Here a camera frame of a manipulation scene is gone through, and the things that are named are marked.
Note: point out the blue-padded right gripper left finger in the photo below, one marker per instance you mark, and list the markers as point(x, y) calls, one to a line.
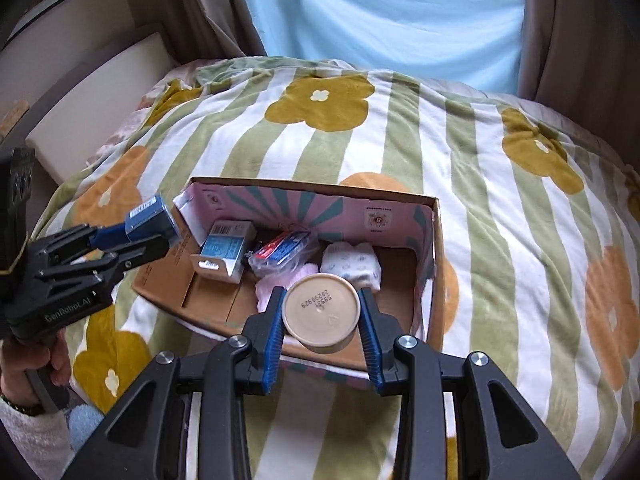
point(183, 413)

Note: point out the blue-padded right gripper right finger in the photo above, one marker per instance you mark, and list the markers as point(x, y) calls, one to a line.
point(452, 408)

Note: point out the person's left hand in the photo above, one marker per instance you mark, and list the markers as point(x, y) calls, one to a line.
point(18, 358)

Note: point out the dark blue small box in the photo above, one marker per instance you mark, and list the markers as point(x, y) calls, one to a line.
point(152, 217)

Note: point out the floral striped blanket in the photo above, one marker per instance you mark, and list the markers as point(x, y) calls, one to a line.
point(500, 225)

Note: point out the beige round container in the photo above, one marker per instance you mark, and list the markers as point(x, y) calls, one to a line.
point(322, 312)

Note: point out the red blue dental floss box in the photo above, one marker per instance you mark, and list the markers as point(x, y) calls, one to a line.
point(284, 253)

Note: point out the white sleeve forearm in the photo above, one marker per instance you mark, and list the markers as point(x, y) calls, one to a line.
point(42, 440)

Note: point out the pink floral pillow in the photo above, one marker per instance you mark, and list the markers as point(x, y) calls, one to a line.
point(185, 73)

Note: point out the brown right curtain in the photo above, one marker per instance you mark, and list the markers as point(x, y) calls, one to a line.
point(580, 58)

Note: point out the brown curtain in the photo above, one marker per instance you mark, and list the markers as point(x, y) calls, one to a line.
point(580, 58)
point(192, 29)

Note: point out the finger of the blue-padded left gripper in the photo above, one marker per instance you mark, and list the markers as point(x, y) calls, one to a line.
point(68, 245)
point(112, 266)

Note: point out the pink teal cardboard box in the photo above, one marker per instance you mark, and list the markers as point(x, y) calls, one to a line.
point(403, 229)

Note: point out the light blue cloth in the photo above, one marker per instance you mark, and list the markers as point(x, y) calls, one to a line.
point(477, 42)

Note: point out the light blue white box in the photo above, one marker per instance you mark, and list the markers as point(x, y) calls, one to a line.
point(221, 255)

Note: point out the brown left curtain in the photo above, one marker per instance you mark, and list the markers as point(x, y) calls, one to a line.
point(192, 29)

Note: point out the white patterned sock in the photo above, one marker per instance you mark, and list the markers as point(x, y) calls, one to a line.
point(357, 264)

